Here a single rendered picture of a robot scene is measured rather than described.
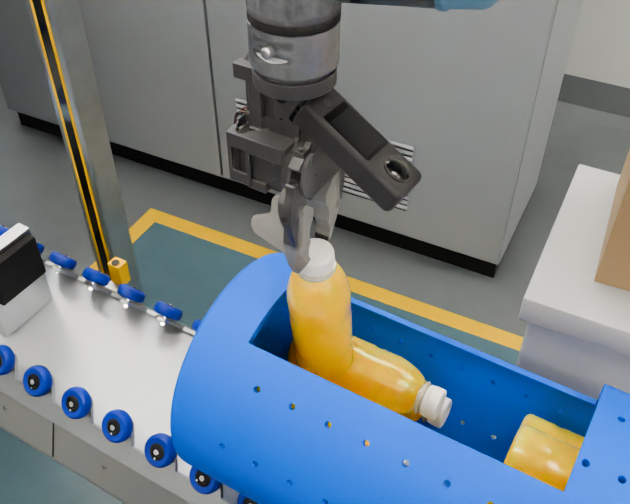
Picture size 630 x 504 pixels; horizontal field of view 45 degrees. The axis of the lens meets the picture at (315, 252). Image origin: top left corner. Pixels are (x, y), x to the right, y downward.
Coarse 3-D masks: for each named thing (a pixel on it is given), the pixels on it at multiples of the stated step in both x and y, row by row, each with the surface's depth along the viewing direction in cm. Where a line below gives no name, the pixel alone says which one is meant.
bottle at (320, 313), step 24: (336, 264) 77; (288, 288) 79; (312, 288) 76; (336, 288) 77; (312, 312) 77; (336, 312) 78; (312, 336) 81; (336, 336) 81; (312, 360) 84; (336, 360) 84
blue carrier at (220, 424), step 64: (256, 320) 81; (384, 320) 97; (192, 384) 81; (256, 384) 78; (320, 384) 76; (448, 384) 97; (512, 384) 92; (192, 448) 84; (256, 448) 79; (320, 448) 75; (384, 448) 73; (448, 448) 71
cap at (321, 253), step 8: (312, 240) 76; (320, 240) 76; (312, 248) 76; (320, 248) 76; (328, 248) 76; (312, 256) 75; (320, 256) 75; (328, 256) 75; (312, 264) 74; (320, 264) 74; (328, 264) 75; (304, 272) 75; (312, 272) 75; (320, 272) 75; (328, 272) 76
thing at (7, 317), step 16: (16, 224) 115; (0, 240) 113; (16, 240) 113; (32, 240) 114; (0, 256) 111; (16, 256) 112; (32, 256) 115; (0, 272) 111; (16, 272) 113; (32, 272) 116; (0, 288) 112; (16, 288) 115; (32, 288) 120; (48, 288) 123; (0, 304) 115; (16, 304) 118; (32, 304) 121; (0, 320) 116; (16, 320) 119
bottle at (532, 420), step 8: (528, 416) 84; (536, 416) 84; (528, 424) 82; (536, 424) 83; (544, 424) 83; (552, 424) 83; (552, 432) 82; (560, 432) 82; (568, 432) 82; (568, 440) 81; (576, 440) 81
